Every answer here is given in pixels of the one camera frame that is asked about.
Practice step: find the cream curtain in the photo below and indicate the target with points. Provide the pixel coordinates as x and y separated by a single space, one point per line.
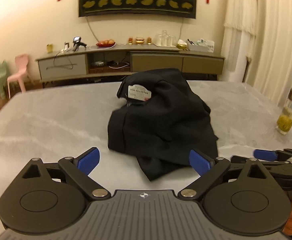
257 46

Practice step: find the yellow cup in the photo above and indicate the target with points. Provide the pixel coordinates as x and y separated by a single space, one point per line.
49 48

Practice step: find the glass jar of tea leaves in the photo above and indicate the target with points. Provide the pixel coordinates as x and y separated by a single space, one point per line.
284 121

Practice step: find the white garment label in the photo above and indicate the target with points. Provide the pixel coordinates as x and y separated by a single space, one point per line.
138 92

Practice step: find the clear glasses on tray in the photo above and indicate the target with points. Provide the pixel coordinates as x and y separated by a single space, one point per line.
164 39

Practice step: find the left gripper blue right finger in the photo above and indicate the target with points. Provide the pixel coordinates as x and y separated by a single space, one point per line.
211 172

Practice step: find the long grey tv cabinet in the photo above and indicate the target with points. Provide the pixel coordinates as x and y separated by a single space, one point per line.
125 60

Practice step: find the green plastic child chair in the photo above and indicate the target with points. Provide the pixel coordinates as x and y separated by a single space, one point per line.
4 74

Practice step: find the red fruit plate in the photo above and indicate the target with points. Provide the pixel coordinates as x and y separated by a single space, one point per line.
106 44

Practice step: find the small black camera gadget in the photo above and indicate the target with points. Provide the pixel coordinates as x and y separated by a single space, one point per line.
77 43

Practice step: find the pink plastic child chair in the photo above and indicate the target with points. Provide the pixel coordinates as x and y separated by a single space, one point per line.
21 62

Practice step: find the white tray of items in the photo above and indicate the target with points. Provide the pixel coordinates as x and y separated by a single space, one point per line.
201 45

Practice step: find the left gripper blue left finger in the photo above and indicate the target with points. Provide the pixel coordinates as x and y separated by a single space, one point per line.
77 172

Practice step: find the golden ornament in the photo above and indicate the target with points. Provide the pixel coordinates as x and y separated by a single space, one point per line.
139 40

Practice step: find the black trousers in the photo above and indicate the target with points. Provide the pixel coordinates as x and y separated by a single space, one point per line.
162 131

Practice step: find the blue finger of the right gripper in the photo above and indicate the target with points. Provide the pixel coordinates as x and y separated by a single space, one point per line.
265 155

